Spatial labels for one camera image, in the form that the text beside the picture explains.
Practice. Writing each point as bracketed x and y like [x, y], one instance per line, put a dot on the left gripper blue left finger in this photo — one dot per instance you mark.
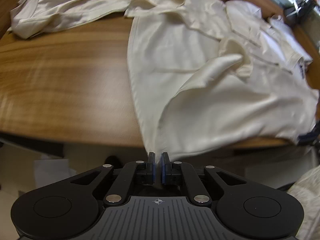
[135, 178]

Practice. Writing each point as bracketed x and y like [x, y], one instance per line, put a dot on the cream satin shirt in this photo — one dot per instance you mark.
[205, 74]

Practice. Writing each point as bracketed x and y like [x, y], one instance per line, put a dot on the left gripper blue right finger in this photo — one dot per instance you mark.
[182, 177]

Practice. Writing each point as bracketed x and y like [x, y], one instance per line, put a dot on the beige garment pile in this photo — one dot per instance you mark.
[32, 17]

